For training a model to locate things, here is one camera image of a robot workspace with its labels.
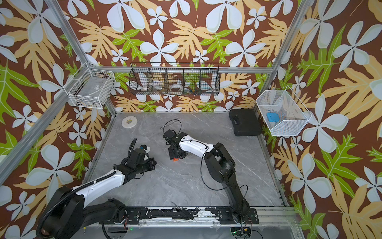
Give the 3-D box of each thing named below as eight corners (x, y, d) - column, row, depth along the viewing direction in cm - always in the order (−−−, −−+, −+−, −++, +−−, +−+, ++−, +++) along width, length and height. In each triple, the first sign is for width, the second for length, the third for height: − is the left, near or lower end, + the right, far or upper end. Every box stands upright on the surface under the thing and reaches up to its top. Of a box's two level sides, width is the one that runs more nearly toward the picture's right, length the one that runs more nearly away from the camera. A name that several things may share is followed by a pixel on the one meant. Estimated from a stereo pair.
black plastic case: (234, 137, 108) (236, 132, 104) (228, 112, 124) (230, 107, 120) (262, 137, 108) (265, 132, 104) (253, 112, 124) (255, 107, 120)
